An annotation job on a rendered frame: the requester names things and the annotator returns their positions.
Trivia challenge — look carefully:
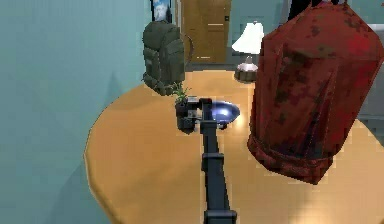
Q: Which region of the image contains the brown wooden room door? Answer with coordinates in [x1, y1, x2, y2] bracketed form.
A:
[180, 0, 232, 64]

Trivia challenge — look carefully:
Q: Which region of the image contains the large red rusty cylinder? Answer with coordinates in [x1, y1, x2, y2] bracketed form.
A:
[246, 1, 384, 186]

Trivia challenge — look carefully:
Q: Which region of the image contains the white shade table lamp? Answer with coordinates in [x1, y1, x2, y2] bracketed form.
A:
[231, 20, 266, 83]

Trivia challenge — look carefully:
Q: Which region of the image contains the round orange wooden table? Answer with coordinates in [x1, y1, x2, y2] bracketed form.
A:
[83, 69, 384, 224]

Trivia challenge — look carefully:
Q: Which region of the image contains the framed wall picture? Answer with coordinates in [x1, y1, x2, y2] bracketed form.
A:
[150, 0, 173, 23]

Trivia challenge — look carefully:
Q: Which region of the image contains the dark green backpack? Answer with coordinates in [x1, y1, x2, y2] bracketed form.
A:
[142, 20, 195, 97]

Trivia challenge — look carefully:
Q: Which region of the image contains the blue glossy bowl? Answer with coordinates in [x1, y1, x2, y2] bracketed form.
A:
[210, 99, 241, 130]

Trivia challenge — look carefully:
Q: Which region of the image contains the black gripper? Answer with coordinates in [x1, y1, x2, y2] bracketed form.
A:
[176, 115, 197, 134]

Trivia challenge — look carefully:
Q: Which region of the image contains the small green potted plant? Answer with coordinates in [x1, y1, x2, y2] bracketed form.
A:
[170, 81, 192, 118]

